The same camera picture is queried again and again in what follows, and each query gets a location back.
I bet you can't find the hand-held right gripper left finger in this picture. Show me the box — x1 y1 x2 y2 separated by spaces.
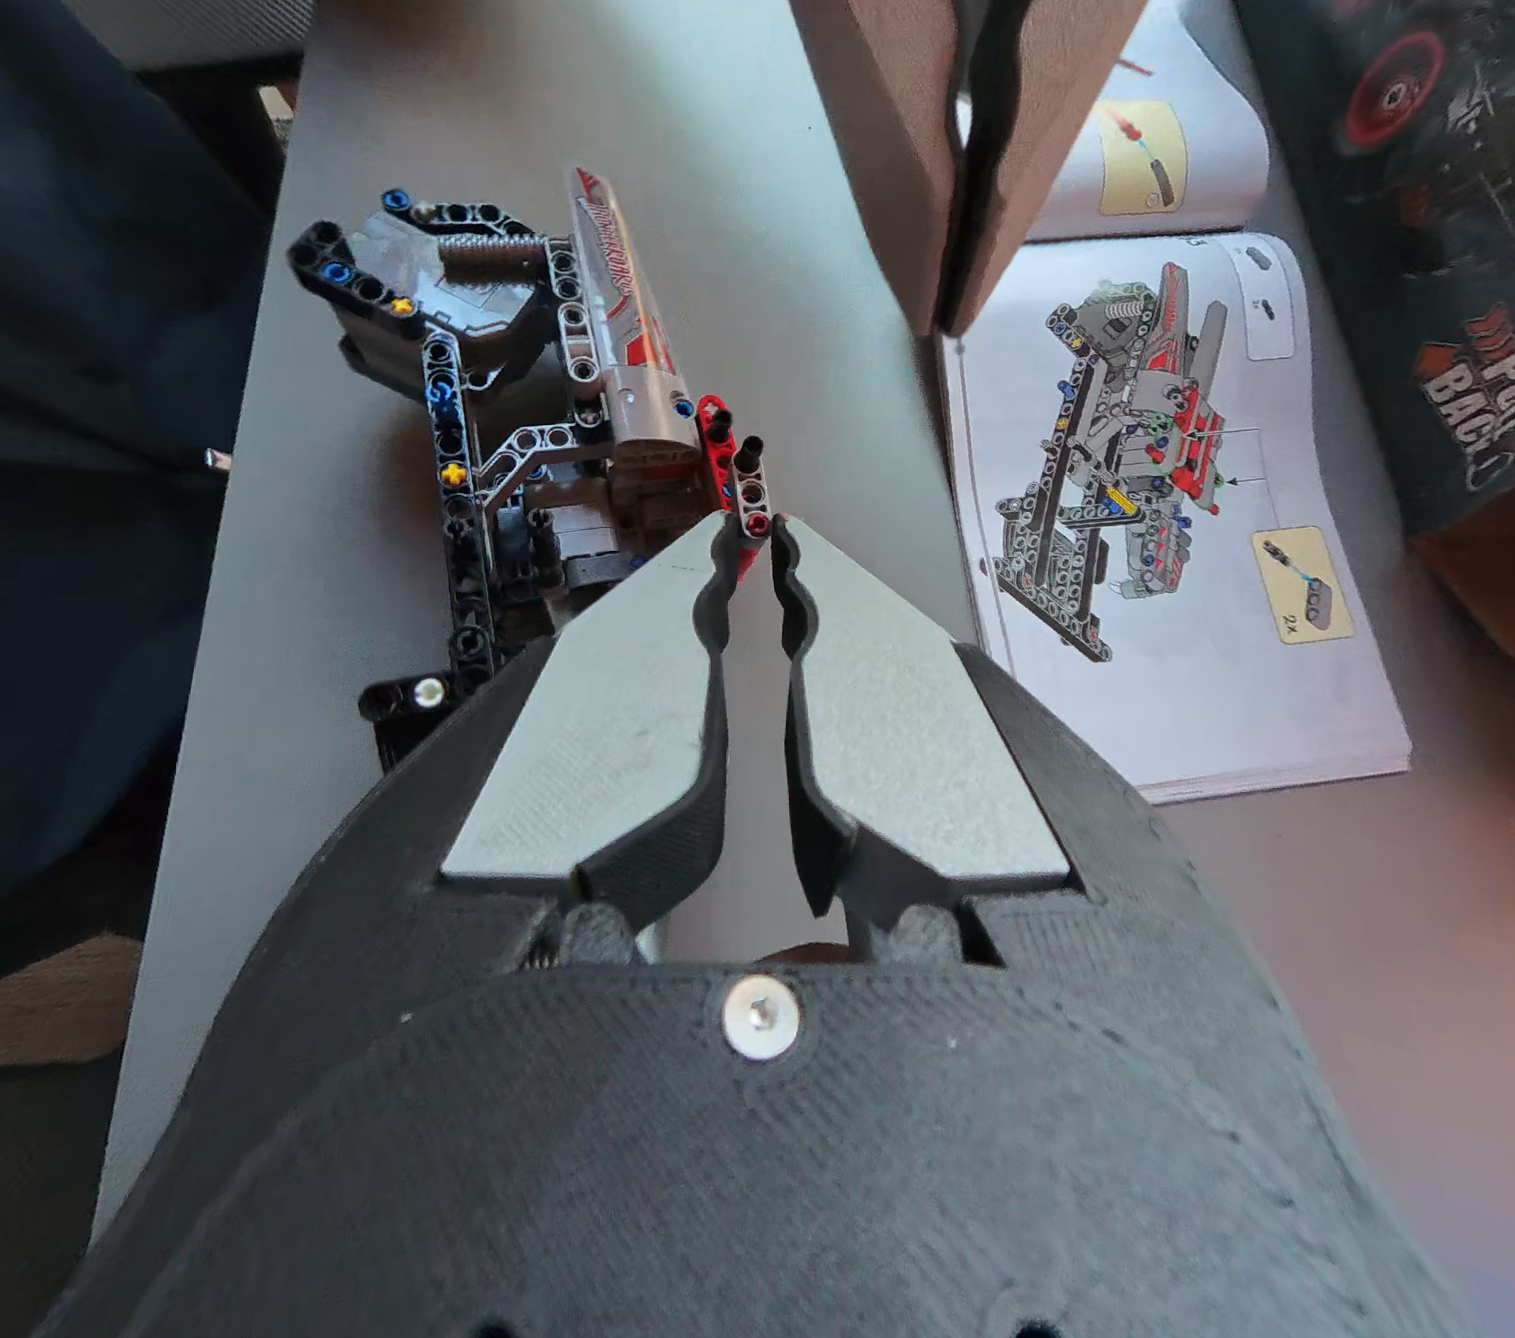
437 511 739 934

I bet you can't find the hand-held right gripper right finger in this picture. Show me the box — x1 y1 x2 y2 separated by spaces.
769 514 1075 964

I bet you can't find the light grey two-hole lego beam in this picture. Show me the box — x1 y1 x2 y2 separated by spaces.
731 435 778 542

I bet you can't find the lego truck chassis model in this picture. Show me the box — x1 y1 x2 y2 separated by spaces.
288 165 783 771

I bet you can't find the black lego set box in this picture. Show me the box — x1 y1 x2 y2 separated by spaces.
1219 0 1515 659

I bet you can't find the lego instruction booklet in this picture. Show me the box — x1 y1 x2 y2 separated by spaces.
935 0 1413 804

